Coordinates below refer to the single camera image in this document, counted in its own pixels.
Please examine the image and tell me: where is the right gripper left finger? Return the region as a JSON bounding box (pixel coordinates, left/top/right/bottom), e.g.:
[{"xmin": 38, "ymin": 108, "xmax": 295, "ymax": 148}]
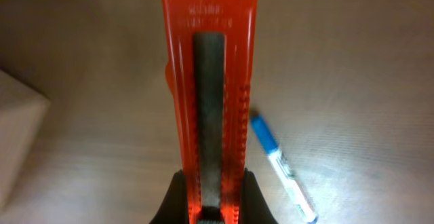
[{"xmin": 150, "ymin": 170, "xmax": 189, "ymax": 224}]

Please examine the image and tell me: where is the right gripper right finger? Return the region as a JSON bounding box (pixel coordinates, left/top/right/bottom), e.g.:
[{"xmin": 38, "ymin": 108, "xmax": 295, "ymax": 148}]
[{"xmin": 239, "ymin": 168, "xmax": 277, "ymax": 224}]

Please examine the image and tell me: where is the brown cardboard box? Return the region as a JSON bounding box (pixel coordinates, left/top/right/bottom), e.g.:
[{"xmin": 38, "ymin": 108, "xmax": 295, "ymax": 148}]
[{"xmin": 1, "ymin": 71, "xmax": 50, "ymax": 212}]

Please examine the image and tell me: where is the orange utility knife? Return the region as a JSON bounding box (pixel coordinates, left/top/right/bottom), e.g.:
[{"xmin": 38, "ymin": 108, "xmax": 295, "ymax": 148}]
[{"xmin": 162, "ymin": 0, "xmax": 257, "ymax": 223}]

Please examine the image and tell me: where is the blue white marker pen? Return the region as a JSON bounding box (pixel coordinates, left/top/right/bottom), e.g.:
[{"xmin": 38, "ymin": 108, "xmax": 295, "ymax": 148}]
[{"xmin": 249, "ymin": 110, "xmax": 319, "ymax": 223}]

